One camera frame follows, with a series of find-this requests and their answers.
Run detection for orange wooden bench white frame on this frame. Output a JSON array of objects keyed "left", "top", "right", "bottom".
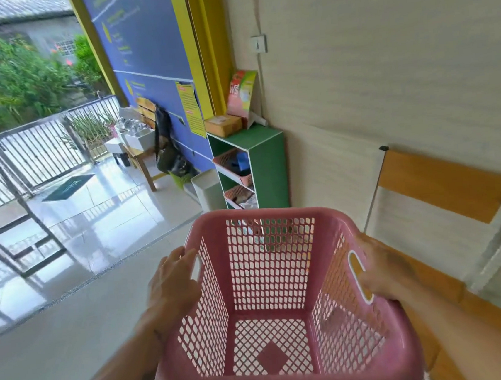
[{"left": 354, "top": 135, "right": 501, "bottom": 380}]

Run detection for small blue box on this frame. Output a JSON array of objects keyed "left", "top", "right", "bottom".
[{"left": 236, "top": 150, "right": 252, "bottom": 174}]

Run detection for yellow paper poster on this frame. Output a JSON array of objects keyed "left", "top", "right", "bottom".
[{"left": 175, "top": 79, "right": 208, "bottom": 141}]

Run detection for slatted wooden bench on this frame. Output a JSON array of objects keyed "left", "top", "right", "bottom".
[{"left": 118, "top": 94, "right": 176, "bottom": 195}]

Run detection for dark green doormat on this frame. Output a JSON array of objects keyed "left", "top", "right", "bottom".
[{"left": 39, "top": 173, "right": 98, "bottom": 203}]

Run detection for grey roofed house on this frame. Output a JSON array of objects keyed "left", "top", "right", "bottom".
[{"left": 0, "top": 0, "right": 89, "bottom": 71}]

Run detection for person's right hand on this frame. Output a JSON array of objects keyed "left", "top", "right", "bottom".
[{"left": 354, "top": 227, "right": 421, "bottom": 306}]

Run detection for person's left forearm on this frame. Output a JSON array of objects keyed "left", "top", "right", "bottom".
[{"left": 42, "top": 314, "right": 181, "bottom": 380}]

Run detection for grey metal fence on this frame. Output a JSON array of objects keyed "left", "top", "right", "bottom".
[{"left": 0, "top": 94, "right": 131, "bottom": 219}]

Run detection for small green bucket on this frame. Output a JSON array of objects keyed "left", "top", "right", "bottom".
[{"left": 170, "top": 170, "right": 193, "bottom": 190}]

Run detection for pink plastic laundry basket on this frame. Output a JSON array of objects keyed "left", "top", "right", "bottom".
[{"left": 140, "top": 192, "right": 427, "bottom": 380}]

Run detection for brown wrapped parcel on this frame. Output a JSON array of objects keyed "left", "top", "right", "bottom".
[{"left": 203, "top": 112, "right": 245, "bottom": 139}]

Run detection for small pink mesh tray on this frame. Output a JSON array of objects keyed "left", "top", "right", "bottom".
[
  {"left": 211, "top": 146, "right": 254, "bottom": 191},
  {"left": 223, "top": 183, "right": 258, "bottom": 212}
]

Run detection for green shelf cabinet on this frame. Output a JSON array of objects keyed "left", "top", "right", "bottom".
[{"left": 206, "top": 122, "right": 292, "bottom": 216}]

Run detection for white plastic tub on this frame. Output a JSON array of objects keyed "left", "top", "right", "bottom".
[{"left": 113, "top": 115, "right": 159, "bottom": 155}]

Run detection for green trees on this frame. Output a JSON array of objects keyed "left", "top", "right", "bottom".
[{"left": 0, "top": 5, "right": 113, "bottom": 142}]

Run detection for red green detergent pack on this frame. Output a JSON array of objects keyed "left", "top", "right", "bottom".
[{"left": 223, "top": 67, "right": 270, "bottom": 131}]

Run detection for blue information board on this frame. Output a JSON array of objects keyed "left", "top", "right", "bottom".
[{"left": 80, "top": 0, "right": 216, "bottom": 183}]

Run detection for yellow door frame post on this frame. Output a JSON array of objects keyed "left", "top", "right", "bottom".
[{"left": 168, "top": 0, "right": 240, "bottom": 124}]

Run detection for person's right forearm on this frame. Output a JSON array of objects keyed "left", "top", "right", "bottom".
[{"left": 391, "top": 269, "right": 501, "bottom": 380}]

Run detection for white plastic waste bin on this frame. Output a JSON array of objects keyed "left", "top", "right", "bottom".
[{"left": 190, "top": 168, "right": 228, "bottom": 214}]

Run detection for black hanging bag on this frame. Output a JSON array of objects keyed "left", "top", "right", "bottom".
[{"left": 150, "top": 104, "right": 197, "bottom": 180}]

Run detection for person's left hand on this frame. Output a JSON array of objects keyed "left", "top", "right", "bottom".
[{"left": 139, "top": 244, "right": 207, "bottom": 335}]

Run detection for white light switch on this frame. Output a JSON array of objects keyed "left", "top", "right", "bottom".
[{"left": 249, "top": 33, "right": 268, "bottom": 55}]

